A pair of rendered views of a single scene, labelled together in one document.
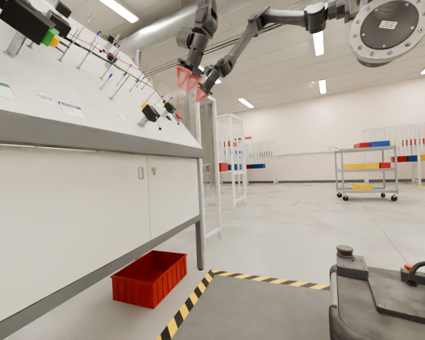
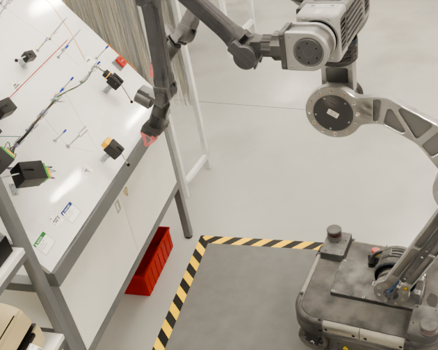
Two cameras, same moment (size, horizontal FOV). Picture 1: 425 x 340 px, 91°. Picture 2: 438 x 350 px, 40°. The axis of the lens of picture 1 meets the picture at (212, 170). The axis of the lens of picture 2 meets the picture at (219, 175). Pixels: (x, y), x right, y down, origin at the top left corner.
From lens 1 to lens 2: 1.88 m
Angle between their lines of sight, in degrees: 34
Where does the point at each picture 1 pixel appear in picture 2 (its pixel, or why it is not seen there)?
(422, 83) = not seen: outside the picture
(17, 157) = not seen: hidden behind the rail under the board
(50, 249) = (92, 305)
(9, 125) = (67, 264)
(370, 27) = (320, 110)
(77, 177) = (88, 254)
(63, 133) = (81, 242)
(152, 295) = (146, 286)
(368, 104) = not seen: outside the picture
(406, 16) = (345, 112)
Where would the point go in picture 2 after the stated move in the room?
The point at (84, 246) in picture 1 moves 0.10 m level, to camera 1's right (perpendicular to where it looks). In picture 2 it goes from (105, 292) to (128, 287)
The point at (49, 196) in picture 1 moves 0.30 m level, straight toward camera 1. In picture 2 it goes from (83, 278) to (128, 316)
